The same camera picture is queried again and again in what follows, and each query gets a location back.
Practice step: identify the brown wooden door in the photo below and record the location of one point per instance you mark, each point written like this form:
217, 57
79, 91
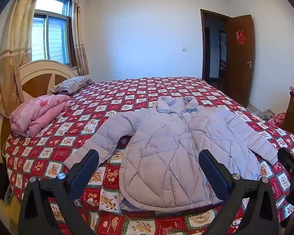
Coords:
239, 73

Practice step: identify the red paper door decoration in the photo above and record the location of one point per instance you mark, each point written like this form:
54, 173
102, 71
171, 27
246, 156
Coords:
240, 37

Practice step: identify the lavender quilted puffer jacket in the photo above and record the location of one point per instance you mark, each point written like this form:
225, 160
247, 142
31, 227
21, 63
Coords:
166, 151

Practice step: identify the cream wooden headboard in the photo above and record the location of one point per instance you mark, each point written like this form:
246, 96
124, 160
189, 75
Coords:
36, 78

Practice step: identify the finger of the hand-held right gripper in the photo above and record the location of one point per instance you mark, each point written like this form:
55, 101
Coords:
289, 160

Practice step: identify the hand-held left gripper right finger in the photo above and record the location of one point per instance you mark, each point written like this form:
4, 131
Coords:
214, 176

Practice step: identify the striped pillow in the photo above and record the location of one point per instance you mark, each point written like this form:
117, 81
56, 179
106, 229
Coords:
71, 84

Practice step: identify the window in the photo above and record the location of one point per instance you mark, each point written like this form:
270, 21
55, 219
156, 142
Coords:
51, 34

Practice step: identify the patterned cloth bundle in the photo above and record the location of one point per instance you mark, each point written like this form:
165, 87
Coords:
267, 114

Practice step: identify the pink folded quilt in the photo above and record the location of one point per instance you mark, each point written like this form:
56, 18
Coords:
39, 113

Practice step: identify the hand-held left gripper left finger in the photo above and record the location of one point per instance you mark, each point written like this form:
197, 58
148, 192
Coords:
81, 176

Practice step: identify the brown door frame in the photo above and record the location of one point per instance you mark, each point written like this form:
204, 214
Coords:
202, 44

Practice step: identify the red patterned bed blanket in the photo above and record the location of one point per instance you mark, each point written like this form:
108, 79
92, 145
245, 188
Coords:
63, 127

